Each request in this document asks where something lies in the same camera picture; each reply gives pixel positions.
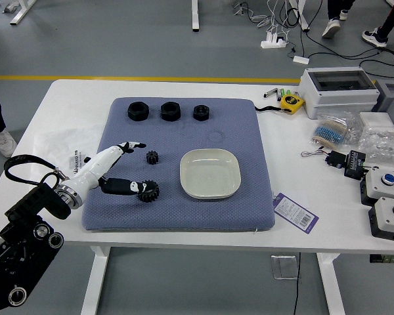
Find white power strip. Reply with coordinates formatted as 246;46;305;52
260;31;288;49

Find clear plastic holder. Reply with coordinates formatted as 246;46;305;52
271;255;299;280

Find purple paper tag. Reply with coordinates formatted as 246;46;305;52
271;192;319;236

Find large black hex nut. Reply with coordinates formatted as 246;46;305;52
160;101;182;121
127;101;149;121

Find big black gear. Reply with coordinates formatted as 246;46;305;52
138;179;160;203

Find yellow tape measure with strap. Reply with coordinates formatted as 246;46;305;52
254;94;306;114

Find white floor cables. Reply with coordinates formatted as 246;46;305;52
249;0;299;37

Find black floor cable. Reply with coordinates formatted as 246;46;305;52
232;1;394;79

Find red button box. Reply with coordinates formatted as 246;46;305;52
368;196;394;243

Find small black round nut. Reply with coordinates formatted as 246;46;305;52
192;104;211;122

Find small white box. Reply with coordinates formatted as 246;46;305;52
359;112;394;135

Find crumpled clear plastic bag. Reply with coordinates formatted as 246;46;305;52
359;126;394;168

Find blue-grey padded mat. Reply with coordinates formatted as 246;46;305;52
81;96;276;232

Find person with white shoes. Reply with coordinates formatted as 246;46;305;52
321;0;357;39

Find bag of blue resistors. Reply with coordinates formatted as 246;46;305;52
311;110;362;148

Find white square dish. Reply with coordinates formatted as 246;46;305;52
179;148;242;200

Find white background table leg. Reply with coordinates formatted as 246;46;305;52
9;0;37;26
190;0;201;33
288;0;311;32

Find small black module with wires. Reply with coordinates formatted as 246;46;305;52
301;146;347;169

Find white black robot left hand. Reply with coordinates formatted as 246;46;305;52
64;140;156;201

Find thin black hanging cable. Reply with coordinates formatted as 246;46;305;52
292;252;302;315

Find person with dark sneakers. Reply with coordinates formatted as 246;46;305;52
362;0;394;49

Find grey electrical enclosure box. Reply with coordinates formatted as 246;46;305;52
297;67;381;119

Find black circuit module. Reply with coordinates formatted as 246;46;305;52
343;150;370;180

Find blue yellow button box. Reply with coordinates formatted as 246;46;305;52
359;167;394;207

